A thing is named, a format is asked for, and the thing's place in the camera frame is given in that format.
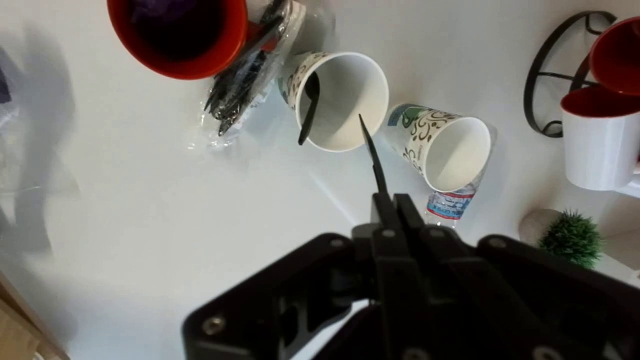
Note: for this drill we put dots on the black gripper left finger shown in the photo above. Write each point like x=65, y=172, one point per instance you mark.
x=300, y=300

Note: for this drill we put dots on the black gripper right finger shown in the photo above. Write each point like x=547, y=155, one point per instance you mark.
x=521, y=300

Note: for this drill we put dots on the red mug on rack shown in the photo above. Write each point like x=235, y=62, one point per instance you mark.
x=620, y=57

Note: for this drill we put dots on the black plastic spoon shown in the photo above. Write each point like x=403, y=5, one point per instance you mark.
x=309, y=111

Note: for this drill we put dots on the patterned paper coffee cup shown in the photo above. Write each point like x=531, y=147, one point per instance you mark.
x=347, y=100
x=453, y=153

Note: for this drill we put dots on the clear bag of black cutlery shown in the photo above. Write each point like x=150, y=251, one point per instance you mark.
x=247, y=72

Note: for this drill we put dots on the small green potted plant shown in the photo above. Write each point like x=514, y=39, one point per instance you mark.
x=573, y=236

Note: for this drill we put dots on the small printed packet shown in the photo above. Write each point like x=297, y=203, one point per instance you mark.
x=453, y=203

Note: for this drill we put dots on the white rack mug red interior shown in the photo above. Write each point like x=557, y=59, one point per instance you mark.
x=600, y=147

